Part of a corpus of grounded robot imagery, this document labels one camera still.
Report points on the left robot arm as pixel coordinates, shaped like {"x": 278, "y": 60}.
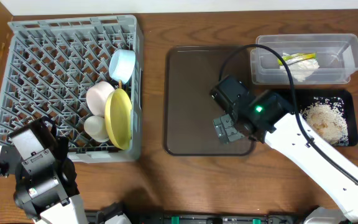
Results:
{"x": 45, "y": 177}

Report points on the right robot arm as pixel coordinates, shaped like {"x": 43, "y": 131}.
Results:
{"x": 271, "y": 119}

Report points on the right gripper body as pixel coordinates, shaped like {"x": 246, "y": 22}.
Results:
{"x": 219, "y": 132}

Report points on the grey dishwasher rack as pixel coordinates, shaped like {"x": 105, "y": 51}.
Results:
{"x": 50, "y": 66}

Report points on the green yellow snack wrapper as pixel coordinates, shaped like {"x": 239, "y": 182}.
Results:
{"x": 295, "y": 58}

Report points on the light blue bowl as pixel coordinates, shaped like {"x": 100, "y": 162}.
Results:
{"x": 122, "y": 65}

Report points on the brown serving tray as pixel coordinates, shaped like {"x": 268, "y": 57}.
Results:
{"x": 191, "y": 73}

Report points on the pink bowl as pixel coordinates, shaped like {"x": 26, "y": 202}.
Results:
{"x": 96, "y": 97}

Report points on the white napkin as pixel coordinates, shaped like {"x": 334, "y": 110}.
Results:
{"x": 303, "y": 69}

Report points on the spilled rice food waste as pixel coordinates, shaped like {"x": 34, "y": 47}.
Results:
{"x": 325, "y": 115}

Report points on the white cup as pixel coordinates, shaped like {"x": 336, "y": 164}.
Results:
{"x": 95, "y": 127}

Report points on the yellow plate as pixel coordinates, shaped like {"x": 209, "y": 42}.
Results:
{"x": 117, "y": 116}

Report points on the black tray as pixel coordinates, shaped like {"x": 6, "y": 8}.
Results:
{"x": 304, "y": 96}

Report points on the clear plastic bin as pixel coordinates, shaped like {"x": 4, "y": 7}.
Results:
{"x": 337, "y": 56}

